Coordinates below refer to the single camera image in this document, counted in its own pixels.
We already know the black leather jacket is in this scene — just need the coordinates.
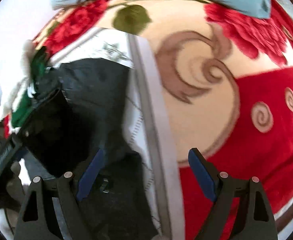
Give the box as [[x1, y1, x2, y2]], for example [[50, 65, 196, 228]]
[[18, 59, 158, 239]]

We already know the green folded garment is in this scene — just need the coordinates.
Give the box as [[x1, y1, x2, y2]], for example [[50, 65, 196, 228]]
[[11, 46, 48, 128]]

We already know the white fluffy folded garment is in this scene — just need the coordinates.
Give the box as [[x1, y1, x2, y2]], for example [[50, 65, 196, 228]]
[[0, 40, 35, 121]]

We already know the red floral blanket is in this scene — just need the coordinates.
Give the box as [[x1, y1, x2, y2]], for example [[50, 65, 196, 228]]
[[31, 0, 293, 239]]

